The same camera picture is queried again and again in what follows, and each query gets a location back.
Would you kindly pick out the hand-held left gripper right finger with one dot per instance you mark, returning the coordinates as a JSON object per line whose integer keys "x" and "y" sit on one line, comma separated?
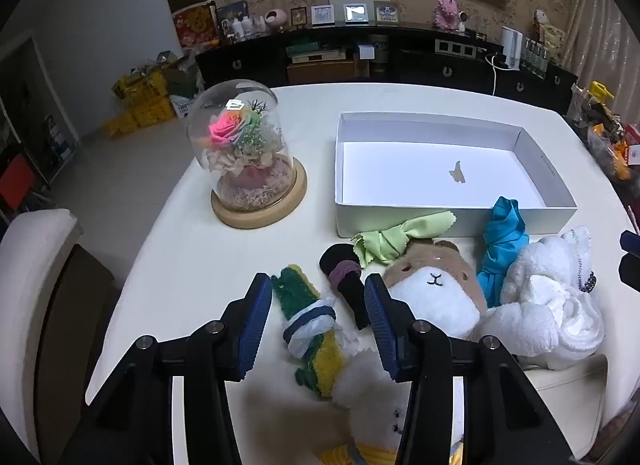
{"x": 377, "y": 317}

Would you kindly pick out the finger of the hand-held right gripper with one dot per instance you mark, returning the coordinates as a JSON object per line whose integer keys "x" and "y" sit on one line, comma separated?
{"x": 631, "y": 241}
{"x": 630, "y": 272}

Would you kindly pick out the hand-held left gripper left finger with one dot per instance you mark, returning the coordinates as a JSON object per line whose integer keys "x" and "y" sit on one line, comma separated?
{"x": 257, "y": 320}

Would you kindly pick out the black sock purple band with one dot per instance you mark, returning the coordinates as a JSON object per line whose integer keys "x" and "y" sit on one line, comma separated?
{"x": 350, "y": 290}

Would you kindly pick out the green yellow sock bundle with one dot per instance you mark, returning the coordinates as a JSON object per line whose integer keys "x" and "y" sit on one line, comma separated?
{"x": 300, "y": 295}

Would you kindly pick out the brown white hamster plush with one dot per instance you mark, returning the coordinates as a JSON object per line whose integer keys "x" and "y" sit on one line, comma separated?
{"x": 440, "y": 305}

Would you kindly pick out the light green cloth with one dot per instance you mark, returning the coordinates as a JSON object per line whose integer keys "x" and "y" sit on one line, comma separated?
{"x": 385, "y": 245}

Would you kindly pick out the white bunny plush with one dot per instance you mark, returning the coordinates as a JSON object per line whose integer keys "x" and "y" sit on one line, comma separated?
{"x": 365, "y": 395}

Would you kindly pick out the white fluffy knotted towel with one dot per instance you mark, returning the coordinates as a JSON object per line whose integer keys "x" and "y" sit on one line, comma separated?
{"x": 530, "y": 265}

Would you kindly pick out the teal cloth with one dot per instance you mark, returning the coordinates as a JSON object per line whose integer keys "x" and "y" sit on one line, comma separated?
{"x": 505, "y": 240}

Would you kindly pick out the white cardboard box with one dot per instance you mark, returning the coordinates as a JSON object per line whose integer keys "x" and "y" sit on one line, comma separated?
{"x": 425, "y": 170}

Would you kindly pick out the pile of snack packets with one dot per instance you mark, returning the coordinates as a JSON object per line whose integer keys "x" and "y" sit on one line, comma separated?
{"x": 610, "y": 140}

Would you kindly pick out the white dining chair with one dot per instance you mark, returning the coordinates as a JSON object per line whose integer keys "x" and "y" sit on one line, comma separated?
{"x": 30, "y": 270}
{"x": 565, "y": 395}

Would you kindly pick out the yellow spray bottle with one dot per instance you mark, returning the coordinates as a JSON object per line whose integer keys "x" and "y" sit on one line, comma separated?
{"x": 601, "y": 90}

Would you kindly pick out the glass dome with preserved rose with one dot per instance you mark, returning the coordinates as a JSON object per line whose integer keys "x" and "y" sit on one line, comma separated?
{"x": 240, "y": 145}

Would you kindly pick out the row of glass bottles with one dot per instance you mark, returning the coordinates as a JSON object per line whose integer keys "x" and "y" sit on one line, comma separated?
{"x": 535, "y": 57}

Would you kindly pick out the yellow plush toy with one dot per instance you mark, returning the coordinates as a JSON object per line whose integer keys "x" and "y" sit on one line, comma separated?
{"x": 549, "y": 35}

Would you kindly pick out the beige curtain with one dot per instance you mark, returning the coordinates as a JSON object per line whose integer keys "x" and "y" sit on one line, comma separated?
{"x": 600, "y": 20}

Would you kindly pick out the white tall appliance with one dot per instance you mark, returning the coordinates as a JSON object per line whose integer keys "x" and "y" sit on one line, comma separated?
{"x": 511, "y": 47}

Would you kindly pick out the stack of yellow crates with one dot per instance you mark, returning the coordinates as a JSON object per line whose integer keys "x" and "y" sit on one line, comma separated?
{"x": 145, "y": 105}

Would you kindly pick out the black low cabinet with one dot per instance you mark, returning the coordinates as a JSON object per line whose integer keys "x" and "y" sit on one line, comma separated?
{"x": 425, "y": 72}

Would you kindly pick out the white socket panel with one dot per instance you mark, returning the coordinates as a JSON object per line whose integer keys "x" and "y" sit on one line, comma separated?
{"x": 455, "y": 46}

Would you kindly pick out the small white box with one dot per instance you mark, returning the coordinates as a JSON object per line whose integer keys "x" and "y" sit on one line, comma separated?
{"x": 366, "y": 54}

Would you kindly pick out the white flat device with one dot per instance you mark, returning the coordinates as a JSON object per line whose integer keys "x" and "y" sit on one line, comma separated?
{"x": 320, "y": 57}

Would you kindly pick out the black round container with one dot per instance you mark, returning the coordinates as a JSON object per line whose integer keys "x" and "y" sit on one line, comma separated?
{"x": 380, "y": 47}

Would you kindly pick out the green book stack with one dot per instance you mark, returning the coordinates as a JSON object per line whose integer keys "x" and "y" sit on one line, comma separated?
{"x": 300, "y": 49}

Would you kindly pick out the pink plush toy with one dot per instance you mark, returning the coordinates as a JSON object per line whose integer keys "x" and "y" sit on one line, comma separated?
{"x": 445, "y": 15}

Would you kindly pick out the row of white bottles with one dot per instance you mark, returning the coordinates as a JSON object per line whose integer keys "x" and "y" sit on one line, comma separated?
{"x": 245, "y": 27}

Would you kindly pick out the red gift box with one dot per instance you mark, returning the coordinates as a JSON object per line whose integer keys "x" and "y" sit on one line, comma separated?
{"x": 195, "y": 25}

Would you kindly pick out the pink round ornament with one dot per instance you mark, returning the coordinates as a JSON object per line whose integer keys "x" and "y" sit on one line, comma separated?
{"x": 276, "y": 19}

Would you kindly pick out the dark printed box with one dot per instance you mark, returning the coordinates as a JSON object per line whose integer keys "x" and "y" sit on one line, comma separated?
{"x": 232, "y": 12}

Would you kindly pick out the white shelf unit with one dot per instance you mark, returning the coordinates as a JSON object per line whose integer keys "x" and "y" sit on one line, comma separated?
{"x": 25, "y": 110}

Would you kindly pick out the white security camera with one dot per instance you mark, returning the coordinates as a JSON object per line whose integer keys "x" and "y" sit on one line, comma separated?
{"x": 463, "y": 20}

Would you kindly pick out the white photo frame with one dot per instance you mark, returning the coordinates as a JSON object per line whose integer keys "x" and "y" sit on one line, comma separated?
{"x": 322, "y": 15}
{"x": 386, "y": 13}

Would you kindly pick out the silver photo frame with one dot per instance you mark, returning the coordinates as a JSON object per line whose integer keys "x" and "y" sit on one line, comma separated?
{"x": 355, "y": 13}

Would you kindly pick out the small dark photo frame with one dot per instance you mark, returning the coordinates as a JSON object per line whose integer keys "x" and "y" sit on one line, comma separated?
{"x": 298, "y": 16}

